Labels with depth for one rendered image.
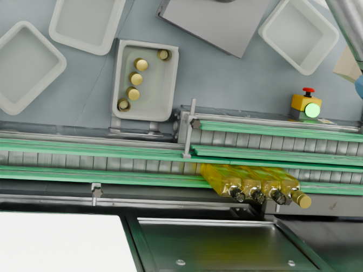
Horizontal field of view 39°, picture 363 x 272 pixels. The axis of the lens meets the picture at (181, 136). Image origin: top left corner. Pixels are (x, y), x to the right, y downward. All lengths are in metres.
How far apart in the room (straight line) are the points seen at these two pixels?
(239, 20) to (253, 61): 0.19
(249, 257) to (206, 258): 0.11
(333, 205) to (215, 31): 0.70
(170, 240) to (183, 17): 0.61
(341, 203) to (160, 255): 0.76
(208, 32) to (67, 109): 0.47
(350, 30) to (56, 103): 0.89
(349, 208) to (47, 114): 1.02
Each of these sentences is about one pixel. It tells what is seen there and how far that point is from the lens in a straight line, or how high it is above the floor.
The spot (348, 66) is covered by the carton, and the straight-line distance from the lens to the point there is 1.39.
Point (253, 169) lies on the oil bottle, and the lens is 1.48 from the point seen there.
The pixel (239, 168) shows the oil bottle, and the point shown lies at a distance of 1.47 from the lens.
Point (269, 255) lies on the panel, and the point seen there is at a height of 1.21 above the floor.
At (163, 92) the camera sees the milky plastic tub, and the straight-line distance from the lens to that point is 1.55.
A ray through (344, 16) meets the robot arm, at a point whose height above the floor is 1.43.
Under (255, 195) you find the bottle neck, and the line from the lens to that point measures 1.33.
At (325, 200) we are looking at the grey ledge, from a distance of 1.75.
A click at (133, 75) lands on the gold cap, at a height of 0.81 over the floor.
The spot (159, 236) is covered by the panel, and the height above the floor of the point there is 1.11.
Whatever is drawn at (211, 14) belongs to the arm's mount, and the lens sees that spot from 1.49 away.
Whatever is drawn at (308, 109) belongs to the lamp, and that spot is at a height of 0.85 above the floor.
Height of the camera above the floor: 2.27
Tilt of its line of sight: 69 degrees down
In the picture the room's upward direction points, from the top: 136 degrees clockwise
